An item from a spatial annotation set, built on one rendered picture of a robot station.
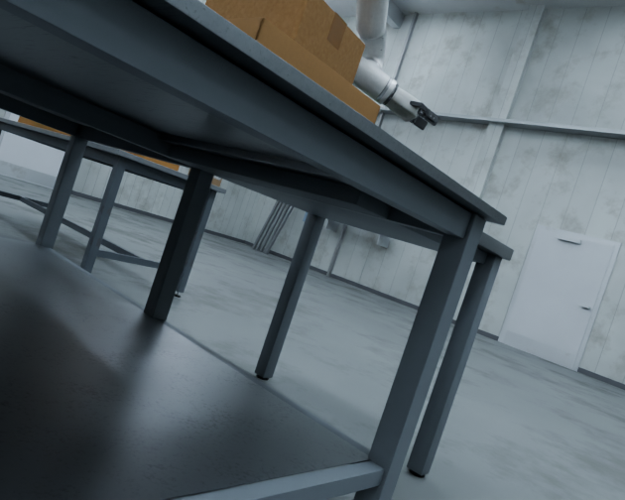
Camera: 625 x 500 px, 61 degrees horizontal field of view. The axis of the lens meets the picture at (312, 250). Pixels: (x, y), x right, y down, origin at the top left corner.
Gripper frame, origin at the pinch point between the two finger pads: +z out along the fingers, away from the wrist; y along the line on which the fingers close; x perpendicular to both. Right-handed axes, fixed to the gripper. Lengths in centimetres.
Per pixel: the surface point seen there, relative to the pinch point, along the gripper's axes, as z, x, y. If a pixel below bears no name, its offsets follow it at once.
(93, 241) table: -88, -111, -156
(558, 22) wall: 307, 572, -751
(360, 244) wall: 268, 46, -960
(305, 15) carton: -47, -17, 53
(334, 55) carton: -38, -16, 44
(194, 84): -51, -49, 100
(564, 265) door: 497, 173, -630
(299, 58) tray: -43, -37, 93
